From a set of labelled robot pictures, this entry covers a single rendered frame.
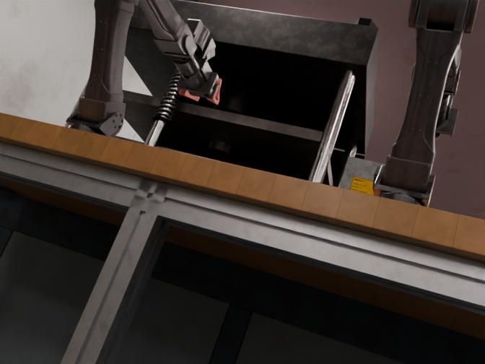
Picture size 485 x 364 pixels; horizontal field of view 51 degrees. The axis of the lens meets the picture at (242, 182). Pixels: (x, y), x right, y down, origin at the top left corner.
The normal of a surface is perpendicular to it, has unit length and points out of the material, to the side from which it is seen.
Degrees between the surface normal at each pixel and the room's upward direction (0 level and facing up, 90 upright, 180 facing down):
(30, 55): 90
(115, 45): 91
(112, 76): 87
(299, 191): 90
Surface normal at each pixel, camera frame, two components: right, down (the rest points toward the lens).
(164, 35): -0.34, 0.88
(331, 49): -0.21, -0.39
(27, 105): 0.91, 0.22
